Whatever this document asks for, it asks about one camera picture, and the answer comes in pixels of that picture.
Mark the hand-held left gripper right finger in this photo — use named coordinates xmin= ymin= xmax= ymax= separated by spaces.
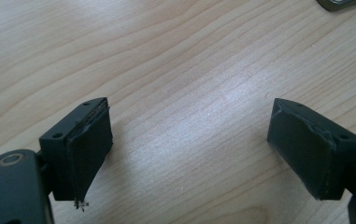
xmin=266 ymin=97 xmax=356 ymax=202

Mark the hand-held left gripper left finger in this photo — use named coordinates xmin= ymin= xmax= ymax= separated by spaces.
xmin=38 ymin=96 xmax=114 ymax=213

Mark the dark grey flat object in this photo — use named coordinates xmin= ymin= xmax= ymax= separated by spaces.
xmin=315 ymin=0 xmax=356 ymax=13

